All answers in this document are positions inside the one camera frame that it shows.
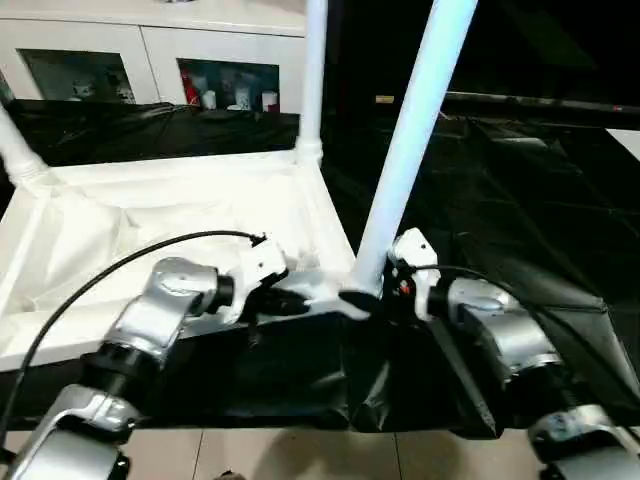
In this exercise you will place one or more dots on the white plastic table top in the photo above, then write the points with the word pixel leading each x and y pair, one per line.
pixel 175 200

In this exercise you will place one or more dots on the white plastic table leg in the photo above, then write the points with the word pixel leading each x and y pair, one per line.
pixel 20 150
pixel 312 75
pixel 415 125

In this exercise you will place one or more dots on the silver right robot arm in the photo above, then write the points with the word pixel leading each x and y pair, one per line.
pixel 515 330

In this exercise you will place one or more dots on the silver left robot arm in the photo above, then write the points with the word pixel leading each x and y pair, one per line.
pixel 150 310

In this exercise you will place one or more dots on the black table mat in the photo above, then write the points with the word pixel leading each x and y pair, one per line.
pixel 525 225

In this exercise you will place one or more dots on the dark metal rod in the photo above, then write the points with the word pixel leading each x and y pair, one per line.
pixel 540 102

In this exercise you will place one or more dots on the white flat board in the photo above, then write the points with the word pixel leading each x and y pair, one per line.
pixel 625 145

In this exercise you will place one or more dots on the black backdrop cloth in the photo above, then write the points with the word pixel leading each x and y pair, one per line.
pixel 525 45

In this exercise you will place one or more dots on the white glass-door cabinet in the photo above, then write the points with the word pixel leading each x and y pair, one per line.
pixel 150 40

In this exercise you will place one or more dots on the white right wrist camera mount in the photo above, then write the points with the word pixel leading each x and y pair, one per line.
pixel 417 255

